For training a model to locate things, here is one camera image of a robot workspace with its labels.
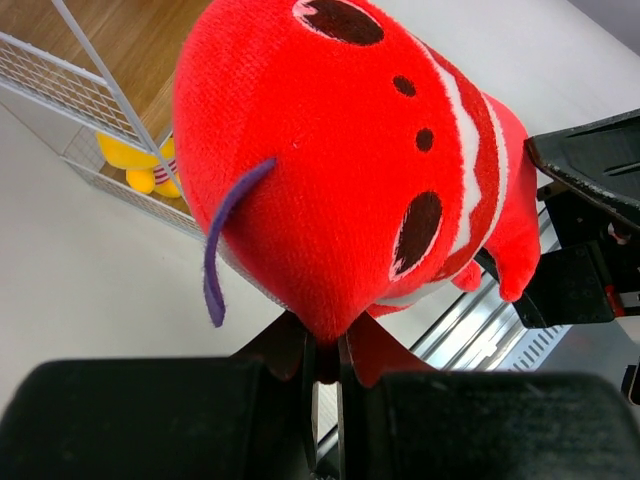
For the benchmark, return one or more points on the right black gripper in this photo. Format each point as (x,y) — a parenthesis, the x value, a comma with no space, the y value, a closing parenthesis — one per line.
(592,276)

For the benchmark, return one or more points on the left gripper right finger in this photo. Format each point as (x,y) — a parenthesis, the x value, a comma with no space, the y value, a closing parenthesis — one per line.
(403,419)

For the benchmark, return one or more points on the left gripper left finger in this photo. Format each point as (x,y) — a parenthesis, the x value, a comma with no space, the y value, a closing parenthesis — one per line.
(245,416)

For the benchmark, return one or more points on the red shark plush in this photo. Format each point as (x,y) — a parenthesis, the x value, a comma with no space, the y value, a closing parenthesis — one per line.
(343,166)

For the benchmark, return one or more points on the yellow plush toy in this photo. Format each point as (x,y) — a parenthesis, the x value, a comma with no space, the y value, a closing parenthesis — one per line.
(144,173)

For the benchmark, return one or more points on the white wire wooden shelf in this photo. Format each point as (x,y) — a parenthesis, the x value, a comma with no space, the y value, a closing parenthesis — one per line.
(108,65)

